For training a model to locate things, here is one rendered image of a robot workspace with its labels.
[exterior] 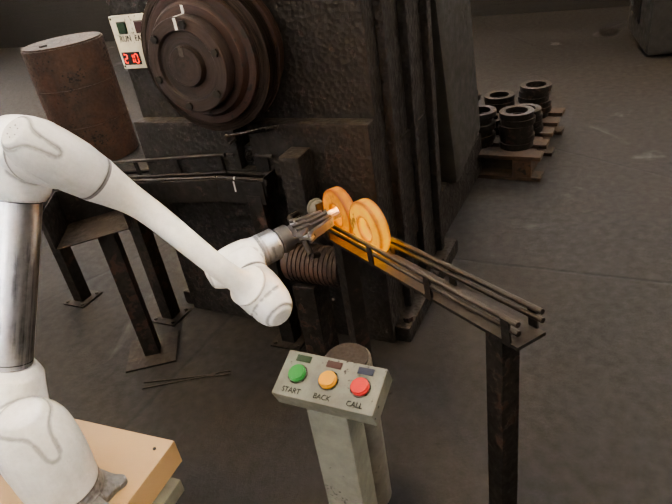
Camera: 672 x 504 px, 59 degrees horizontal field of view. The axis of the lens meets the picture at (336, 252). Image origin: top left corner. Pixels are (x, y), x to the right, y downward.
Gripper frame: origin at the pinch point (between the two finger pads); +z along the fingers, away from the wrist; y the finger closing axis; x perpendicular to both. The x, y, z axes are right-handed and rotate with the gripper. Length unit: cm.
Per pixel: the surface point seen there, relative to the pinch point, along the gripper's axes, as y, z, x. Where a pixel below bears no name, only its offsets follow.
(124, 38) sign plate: -92, -23, 47
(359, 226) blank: 12.3, -0.8, 0.4
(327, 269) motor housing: -7.5, -5.5, -21.5
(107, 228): -70, -57, -6
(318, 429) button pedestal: 46, -39, -20
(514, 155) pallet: -87, 148, -70
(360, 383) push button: 53, -28, -8
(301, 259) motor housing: -16.0, -9.8, -19.3
